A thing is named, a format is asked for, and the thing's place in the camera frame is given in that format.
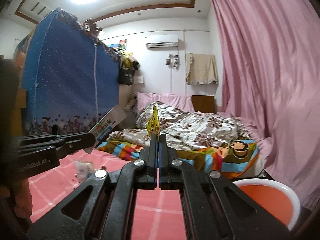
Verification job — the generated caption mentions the yellow snack wrapper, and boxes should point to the yellow snack wrapper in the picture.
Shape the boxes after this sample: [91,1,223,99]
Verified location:
[146,105,160,137]

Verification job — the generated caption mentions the orange plastic trash bin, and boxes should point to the orange plastic trash bin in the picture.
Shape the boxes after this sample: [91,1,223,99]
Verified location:
[234,178,301,231]

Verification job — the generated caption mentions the pink checked blanket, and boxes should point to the pink checked blanket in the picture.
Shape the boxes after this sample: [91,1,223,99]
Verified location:
[28,150,186,239]

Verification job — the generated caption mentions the colourful cartoon bedsheet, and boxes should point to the colourful cartoon bedsheet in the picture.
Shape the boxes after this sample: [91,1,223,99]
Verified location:
[98,139,259,179]

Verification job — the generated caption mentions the blue fabric wardrobe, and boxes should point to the blue fabric wardrobe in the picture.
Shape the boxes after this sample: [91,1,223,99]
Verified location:
[22,8,119,135]

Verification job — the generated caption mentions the black hanging bag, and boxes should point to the black hanging bag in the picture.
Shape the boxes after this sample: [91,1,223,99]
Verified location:
[118,63,139,86]

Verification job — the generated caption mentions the floral white brown duvet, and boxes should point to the floral white brown duvet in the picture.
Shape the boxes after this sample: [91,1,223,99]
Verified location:
[107,101,251,151]

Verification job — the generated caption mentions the brown wooden headboard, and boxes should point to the brown wooden headboard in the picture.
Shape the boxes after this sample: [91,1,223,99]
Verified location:
[191,95,216,113]

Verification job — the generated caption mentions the pink pillow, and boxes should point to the pink pillow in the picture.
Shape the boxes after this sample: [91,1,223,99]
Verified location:
[136,92,195,113]

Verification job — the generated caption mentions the brown hat on wardrobe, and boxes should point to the brown hat on wardrobe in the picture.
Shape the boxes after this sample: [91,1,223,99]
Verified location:
[82,19,103,38]

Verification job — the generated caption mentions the white air conditioner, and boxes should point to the white air conditioner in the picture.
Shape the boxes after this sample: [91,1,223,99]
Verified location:
[145,37,178,49]

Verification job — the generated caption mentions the beige hanging towel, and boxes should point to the beige hanging towel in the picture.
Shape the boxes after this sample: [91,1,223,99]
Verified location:
[185,53,219,85]

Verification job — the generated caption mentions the pink curtain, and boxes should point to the pink curtain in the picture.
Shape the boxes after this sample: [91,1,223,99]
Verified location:
[211,0,319,210]

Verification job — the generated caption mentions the wall socket with chargers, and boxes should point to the wall socket with chargers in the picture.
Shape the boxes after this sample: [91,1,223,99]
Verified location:
[166,54,180,70]

